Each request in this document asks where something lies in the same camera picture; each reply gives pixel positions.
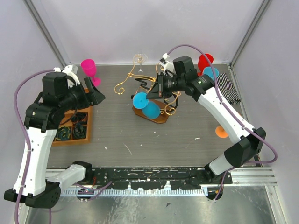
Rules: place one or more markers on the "rolled dark tie upper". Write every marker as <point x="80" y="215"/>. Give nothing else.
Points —
<point x="79" y="117"/>

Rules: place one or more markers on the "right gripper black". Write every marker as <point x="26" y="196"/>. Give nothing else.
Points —
<point x="158" y="90"/>

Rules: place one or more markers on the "light blue wine glass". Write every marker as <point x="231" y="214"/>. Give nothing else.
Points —
<point x="209" y="72"/>

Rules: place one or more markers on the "red wine glass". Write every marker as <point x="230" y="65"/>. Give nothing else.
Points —
<point x="203" y="63"/>

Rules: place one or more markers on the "aluminium front rail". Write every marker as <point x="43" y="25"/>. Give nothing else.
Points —
<point x="238" y="177"/>

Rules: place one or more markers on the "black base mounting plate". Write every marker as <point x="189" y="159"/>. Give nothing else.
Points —
<point x="150" y="178"/>

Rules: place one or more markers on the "rolled green patterned tie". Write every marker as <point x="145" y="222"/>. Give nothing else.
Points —
<point x="63" y="133"/>

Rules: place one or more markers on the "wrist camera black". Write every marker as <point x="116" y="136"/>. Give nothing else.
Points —
<point x="178" y="66"/>
<point x="58" y="82"/>

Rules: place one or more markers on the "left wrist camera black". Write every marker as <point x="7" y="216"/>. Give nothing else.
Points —
<point x="58" y="82"/>

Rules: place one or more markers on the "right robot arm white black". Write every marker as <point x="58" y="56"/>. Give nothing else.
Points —
<point x="247" y="140"/>

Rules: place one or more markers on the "rolled dark floral tie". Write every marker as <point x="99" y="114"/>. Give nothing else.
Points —
<point x="79" y="131"/>

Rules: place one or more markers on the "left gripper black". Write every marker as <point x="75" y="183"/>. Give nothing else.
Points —
<point x="96" y="96"/>

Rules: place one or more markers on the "pink wine glass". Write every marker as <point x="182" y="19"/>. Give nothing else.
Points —
<point x="89" y="68"/>

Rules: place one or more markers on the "wooden compartment tray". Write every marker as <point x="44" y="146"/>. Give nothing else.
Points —
<point x="66" y="121"/>

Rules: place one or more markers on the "blue wine glass front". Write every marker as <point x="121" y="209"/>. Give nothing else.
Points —
<point x="149" y="108"/>

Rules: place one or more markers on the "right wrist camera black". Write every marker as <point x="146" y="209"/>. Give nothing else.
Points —
<point x="178" y="66"/>

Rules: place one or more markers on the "orange wine glass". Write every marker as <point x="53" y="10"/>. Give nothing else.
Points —
<point x="220" y="132"/>

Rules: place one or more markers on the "striped black white cloth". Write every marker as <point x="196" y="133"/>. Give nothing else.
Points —
<point x="227" y="88"/>

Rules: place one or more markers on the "gold wire wine glass rack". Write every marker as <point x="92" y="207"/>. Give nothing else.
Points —
<point x="167" y="107"/>

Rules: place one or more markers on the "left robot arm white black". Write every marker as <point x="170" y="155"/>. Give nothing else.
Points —
<point x="41" y="123"/>

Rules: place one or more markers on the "clear wine glass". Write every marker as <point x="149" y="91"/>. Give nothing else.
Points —
<point x="140" y="59"/>

